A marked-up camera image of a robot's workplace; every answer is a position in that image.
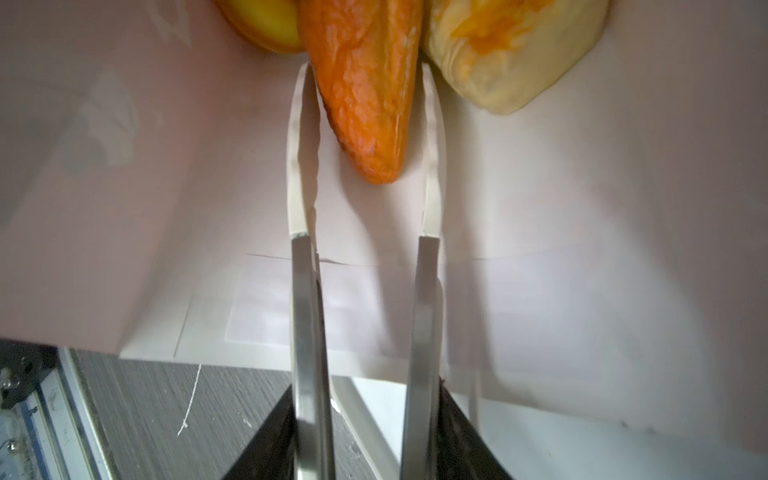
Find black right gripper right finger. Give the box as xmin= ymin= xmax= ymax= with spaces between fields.
xmin=437 ymin=382 xmax=513 ymax=480

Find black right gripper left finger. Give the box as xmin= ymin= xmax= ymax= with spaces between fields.
xmin=222 ymin=386 xmax=297 ymax=480

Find metal white-tipped tongs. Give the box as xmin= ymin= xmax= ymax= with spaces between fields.
xmin=286 ymin=63 xmax=446 ymax=479

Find white red paper bag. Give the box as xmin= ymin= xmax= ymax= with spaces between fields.
xmin=1 ymin=1 xmax=767 ymax=453

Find pale yellow fake bun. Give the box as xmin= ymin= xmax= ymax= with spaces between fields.
xmin=422 ymin=0 xmax=610 ymax=115

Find orange fake baguette bread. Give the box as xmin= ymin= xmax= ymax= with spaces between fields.
xmin=298 ymin=0 xmax=423 ymax=184

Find yellow fake croissant bread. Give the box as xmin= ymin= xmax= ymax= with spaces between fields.
xmin=215 ymin=0 xmax=304 ymax=54

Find white plastic tray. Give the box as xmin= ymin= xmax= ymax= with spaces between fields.
xmin=331 ymin=376 xmax=767 ymax=479

